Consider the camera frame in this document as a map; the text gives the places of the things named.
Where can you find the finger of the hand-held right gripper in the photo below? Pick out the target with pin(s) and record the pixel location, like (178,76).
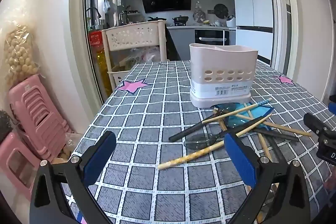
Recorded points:
(316,124)
(332,108)

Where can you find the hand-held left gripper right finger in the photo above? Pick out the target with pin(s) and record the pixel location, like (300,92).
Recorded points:
(240,158)

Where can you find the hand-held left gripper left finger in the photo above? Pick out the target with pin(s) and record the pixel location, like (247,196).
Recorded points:
(99,158)

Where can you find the black chopstick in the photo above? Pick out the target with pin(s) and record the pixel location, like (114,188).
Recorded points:
(275,150)
(283,136)

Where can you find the blue patterned wooden chopstick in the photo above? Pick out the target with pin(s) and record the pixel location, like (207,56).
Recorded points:
(236,111)

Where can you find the yellow dotted wooden chopstick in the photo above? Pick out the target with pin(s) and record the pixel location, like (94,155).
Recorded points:
(189,157)

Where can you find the beige plastic utensil holder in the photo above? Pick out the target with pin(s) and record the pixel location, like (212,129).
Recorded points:
(220,61)

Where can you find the grey checked star tablecloth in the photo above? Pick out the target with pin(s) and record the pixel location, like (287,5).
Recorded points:
(147,108)

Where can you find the stack of pink plastic stools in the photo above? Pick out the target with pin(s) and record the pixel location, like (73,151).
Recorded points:
(36,113)

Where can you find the pink plastic stool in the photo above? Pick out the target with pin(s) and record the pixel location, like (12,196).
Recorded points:
(15,161)

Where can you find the yellow oil bottle red label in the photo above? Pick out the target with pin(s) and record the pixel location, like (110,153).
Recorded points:
(101,64)

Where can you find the plastic bags of vegetables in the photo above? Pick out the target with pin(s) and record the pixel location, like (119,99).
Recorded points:
(144,57)

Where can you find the beige plastic storage cart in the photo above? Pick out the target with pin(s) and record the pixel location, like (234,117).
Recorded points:
(131,35)

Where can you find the clear bag of pale beans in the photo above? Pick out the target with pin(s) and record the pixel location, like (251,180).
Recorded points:
(19,56)

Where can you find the white refrigerator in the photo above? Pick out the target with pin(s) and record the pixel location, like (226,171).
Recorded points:
(252,3)

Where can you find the white rice cooker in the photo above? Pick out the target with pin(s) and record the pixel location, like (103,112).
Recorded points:
(231,22)

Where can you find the condiment rack with bottles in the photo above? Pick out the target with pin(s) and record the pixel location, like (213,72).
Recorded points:
(130,18)

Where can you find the round steel steamer rack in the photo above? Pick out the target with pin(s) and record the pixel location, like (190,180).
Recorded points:
(199,16)

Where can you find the black kitchen faucet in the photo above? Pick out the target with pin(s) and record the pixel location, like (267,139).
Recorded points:
(94,11)

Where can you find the round black hanging pan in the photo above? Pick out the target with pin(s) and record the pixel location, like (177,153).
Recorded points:
(221,11)

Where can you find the black wok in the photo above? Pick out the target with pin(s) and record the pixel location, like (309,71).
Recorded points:
(156,19)

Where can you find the black cooking pot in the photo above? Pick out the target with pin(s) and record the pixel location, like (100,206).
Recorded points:
(180,19)

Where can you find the hanging clear plastic bag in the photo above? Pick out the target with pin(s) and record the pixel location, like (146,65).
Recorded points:
(106,6)

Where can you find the white sliding door frame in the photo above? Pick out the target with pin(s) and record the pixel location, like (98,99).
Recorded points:
(78,29)

